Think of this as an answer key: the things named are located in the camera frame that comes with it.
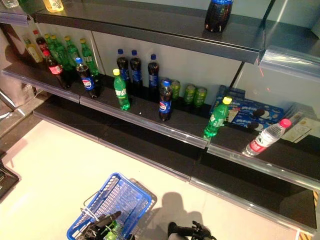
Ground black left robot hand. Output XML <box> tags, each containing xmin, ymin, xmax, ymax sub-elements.
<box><xmin>82</xmin><ymin>211</ymin><xmax>122</xmax><ymax>240</ymax></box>

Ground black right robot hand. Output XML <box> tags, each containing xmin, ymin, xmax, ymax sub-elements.
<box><xmin>167</xmin><ymin>219</ymin><xmax>218</xmax><ymax>240</ymax></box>

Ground blue plastic shopping basket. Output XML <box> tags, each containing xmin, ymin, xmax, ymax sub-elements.
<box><xmin>66</xmin><ymin>172</ymin><xmax>153</xmax><ymax>240</ymax></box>

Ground green Sprite bottle yellow cap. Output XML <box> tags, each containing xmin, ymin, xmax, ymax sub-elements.
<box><xmin>79</xmin><ymin>37</ymin><xmax>101</xmax><ymax>78</ymax></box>
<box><xmin>203</xmin><ymin>96</ymin><xmax>233</xmax><ymax>140</ymax></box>
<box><xmin>44</xmin><ymin>33</ymin><xmax>57</xmax><ymax>60</ymax></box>
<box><xmin>63</xmin><ymin>35</ymin><xmax>81</xmax><ymax>73</ymax></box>
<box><xmin>48</xmin><ymin>34</ymin><xmax>70</xmax><ymax>71</ymax></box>
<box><xmin>112</xmin><ymin>68</ymin><xmax>132</xmax><ymax>111</ymax></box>

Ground yellow drink bottle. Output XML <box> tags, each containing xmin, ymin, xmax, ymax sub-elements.
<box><xmin>42</xmin><ymin>0</ymin><xmax>65</xmax><ymax>13</ymax></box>

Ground black metal shelf board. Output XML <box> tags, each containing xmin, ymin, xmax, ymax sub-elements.
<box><xmin>206</xmin><ymin>99</ymin><xmax>320</xmax><ymax>193</ymax></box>
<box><xmin>79</xmin><ymin>72</ymin><xmax>211</xmax><ymax>151</ymax></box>
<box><xmin>32</xmin><ymin>0</ymin><xmax>273</xmax><ymax>65</ymax></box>
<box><xmin>189</xmin><ymin>149</ymin><xmax>317</xmax><ymax>237</ymax></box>
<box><xmin>1</xmin><ymin>59</ymin><xmax>82</xmax><ymax>104</ymax></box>
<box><xmin>98</xmin><ymin>117</ymin><xmax>203</xmax><ymax>182</ymax></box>
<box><xmin>258</xmin><ymin>0</ymin><xmax>320</xmax><ymax>76</ymax></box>
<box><xmin>0</xmin><ymin>0</ymin><xmax>35</xmax><ymax>26</ymax></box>
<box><xmin>32</xmin><ymin>96</ymin><xmax>102</xmax><ymax>142</ymax></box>

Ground dark side shelf unit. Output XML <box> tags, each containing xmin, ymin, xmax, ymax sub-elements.
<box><xmin>0</xmin><ymin>151</ymin><xmax>21</xmax><ymax>201</ymax></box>

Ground Pepsi cola bottle blue cap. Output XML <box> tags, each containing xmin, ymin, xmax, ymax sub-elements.
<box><xmin>147</xmin><ymin>53</ymin><xmax>161</xmax><ymax>101</ymax></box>
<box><xmin>116</xmin><ymin>48</ymin><xmax>131</xmax><ymax>93</ymax></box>
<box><xmin>158</xmin><ymin>79</ymin><xmax>174</xmax><ymax>123</ymax></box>
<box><xmin>74</xmin><ymin>56</ymin><xmax>101</xmax><ymax>99</ymax></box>

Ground water bottle red cap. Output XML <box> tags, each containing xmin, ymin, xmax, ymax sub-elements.
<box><xmin>241</xmin><ymin>118</ymin><xmax>293</xmax><ymax>158</ymax></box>

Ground blue Oreo cookie box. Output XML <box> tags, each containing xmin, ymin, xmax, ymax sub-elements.
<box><xmin>228</xmin><ymin>98</ymin><xmax>285</xmax><ymax>133</ymax></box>

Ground three Pepsi bottles back row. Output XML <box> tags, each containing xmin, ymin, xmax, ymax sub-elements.
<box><xmin>129</xmin><ymin>49</ymin><xmax>144</xmax><ymax>97</ymax></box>

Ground Coca-Cola bottle red cap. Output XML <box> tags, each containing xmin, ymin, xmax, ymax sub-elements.
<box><xmin>42</xmin><ymin>49</ymin><xmax>73</xmax><ymax>90</ymax></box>
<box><xmin>33</xmin><ymin>29</ymin><xmax>50</xmax><ymax>60</ymax></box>

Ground clear plastic packets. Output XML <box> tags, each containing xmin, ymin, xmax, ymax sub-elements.
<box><xmin>281</xmin><ymin>103</ymin><xmax>318</xmax><ymax>144</ymax></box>

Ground yellow tea bottle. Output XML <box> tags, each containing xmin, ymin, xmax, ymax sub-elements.
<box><xmin>23</xmin><ymin>34</ymin><xmax>44</xmax><ymax>64</ymax></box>

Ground large Pepsi cola bottle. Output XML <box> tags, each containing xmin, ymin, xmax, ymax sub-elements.
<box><xmin>204</xmin><ymin>0</ymin><xmax>233</xmax><ymax>33</ymax></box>

